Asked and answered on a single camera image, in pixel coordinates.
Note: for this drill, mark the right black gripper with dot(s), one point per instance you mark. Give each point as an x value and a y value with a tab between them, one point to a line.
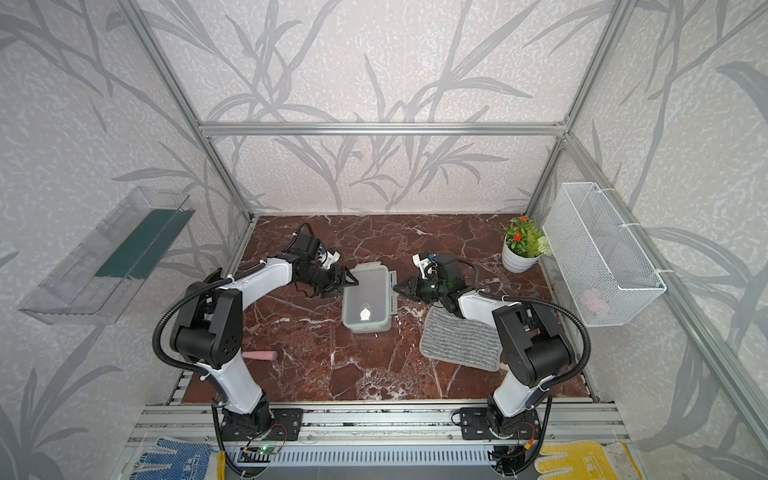
412	291

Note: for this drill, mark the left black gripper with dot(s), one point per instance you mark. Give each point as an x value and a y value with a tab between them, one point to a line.
336	283

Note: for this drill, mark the lunch box lid green seal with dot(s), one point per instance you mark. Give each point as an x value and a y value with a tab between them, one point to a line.
367	307

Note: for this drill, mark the grey wiping cloth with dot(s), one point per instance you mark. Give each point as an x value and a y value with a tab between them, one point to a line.
463	342

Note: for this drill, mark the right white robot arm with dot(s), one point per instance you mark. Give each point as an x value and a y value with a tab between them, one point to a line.
542	343

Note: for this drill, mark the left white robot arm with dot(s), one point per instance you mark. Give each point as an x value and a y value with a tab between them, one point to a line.
203	331

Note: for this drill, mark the purple pink spatula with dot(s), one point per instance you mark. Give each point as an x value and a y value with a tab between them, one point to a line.
260	355

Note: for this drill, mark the potted plant white pot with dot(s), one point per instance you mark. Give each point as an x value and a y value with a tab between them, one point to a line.
524	244

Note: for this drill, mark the pink item in basket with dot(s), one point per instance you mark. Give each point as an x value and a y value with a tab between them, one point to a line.
594	301

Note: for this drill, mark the green sponge pad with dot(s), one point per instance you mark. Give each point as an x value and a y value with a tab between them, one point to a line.
138	255

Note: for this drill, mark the blue white work glove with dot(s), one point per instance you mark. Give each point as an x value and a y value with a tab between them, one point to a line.
174	459

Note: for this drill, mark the yellow work glove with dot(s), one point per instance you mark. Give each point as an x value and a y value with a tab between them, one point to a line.
586	460

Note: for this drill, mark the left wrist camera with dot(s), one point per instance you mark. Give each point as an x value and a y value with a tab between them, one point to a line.
327	258

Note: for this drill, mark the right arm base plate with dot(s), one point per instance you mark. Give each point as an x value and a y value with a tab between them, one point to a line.
474	423

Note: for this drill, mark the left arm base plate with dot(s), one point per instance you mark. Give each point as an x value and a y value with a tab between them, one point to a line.
283	425

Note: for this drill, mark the white wire basket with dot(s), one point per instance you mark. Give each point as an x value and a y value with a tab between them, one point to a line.
595	248

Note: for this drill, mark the clear wall shelf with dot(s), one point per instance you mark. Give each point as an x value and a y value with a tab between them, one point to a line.
71	293

